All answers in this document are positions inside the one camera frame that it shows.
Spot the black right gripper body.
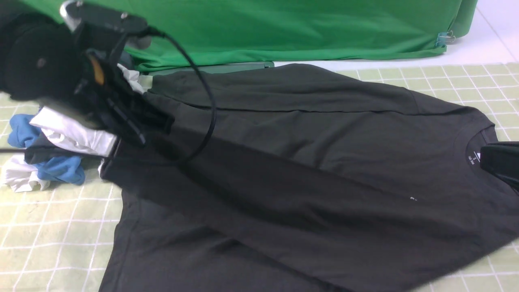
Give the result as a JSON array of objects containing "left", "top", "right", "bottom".
[{"left": 480, "top": 142, "right": 519, "bottom": 189}]

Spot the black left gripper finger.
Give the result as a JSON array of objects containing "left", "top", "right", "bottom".
[{"left": 134, "top": 97, "right": 175, "bottom": 134}]

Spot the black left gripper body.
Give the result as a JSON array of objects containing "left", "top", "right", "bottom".
[{"left": 41, "top": 52, "right": 146, "bottom": 146}]

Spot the dark gray long-sleeve shirt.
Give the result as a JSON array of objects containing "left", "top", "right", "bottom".
[{"left": 99, "top": 64, "right": 518, "bottom": 292}]

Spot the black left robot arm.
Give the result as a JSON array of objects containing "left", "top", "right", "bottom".
[{"left": 0, "top": 0, "right": 174, "bottom": 146}]

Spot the white crumpled shirt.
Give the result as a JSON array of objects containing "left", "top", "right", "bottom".
[{"left": 1, "top": 63, "right": 146, "bottom": 192}]

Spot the dark green metal bar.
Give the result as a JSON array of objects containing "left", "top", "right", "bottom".
[{"left": 147, "top": 61, "right": 275, "bottom": 76}]

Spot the blue crumpled garment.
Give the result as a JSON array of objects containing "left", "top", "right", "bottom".
[{"left": 1, "top": 114, "right": 86, "bottom": 192}]

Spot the green backdrop cloth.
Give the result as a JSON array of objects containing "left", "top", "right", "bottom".
[{"left": 91, "top": 0, "right": 478, "bottom": 65}]

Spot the teal binder clip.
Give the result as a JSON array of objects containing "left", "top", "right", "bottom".
[{"left": 435, "top": 31, "right": 456, "bottom": 47}]

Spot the light green checkered table mat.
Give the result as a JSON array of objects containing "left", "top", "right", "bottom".
[{"left": 0, "top": 62, "right": 518, "bottom": 292}]

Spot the black left camera cable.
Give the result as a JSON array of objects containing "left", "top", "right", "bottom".
[{"left": 0, "top": 28, "right": 217, "bottom": 163}]

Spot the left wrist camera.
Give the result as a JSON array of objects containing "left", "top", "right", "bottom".
[{"left": 59, "top": 0, "right": 152, "bottom": 49}]

